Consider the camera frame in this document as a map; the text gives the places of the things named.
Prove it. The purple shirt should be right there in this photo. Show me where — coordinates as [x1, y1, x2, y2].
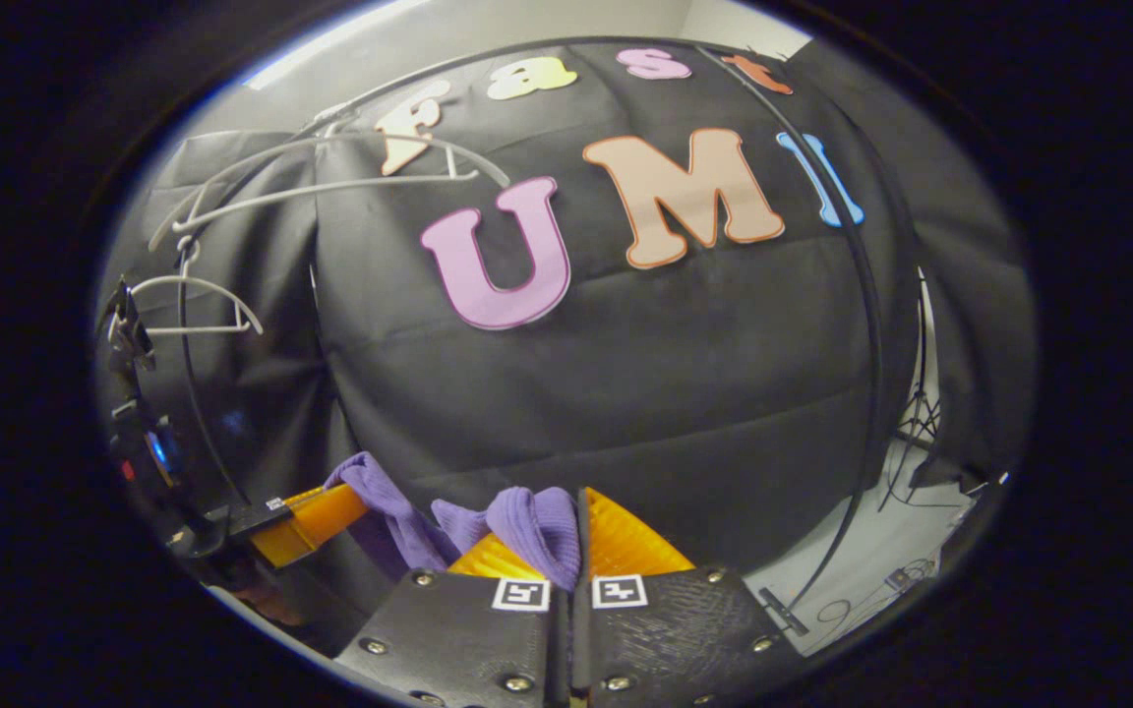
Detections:
[323, 450, 582, 591]

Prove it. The black tripod stand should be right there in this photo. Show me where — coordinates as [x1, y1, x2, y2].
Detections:
[879, 265, 943, 512]

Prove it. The black floor cable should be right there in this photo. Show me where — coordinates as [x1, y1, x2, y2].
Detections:
[817, 559, 936, 625]

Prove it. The black backdrop cloth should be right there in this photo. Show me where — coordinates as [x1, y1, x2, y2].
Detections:
[99, 39, 1035, 601]

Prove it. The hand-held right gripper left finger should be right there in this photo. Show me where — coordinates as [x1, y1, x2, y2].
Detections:
[335, 531, 572, 708]

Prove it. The black clothes rail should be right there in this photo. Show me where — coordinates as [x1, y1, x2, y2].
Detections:
[173, 37, 887, 638]

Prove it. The white clothes hanger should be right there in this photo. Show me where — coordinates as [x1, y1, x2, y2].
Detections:
[149, 123, 510, 252]
[129, 236, 265, 337]

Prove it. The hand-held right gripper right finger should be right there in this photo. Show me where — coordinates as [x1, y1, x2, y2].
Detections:
[571, 487, 808, 708]

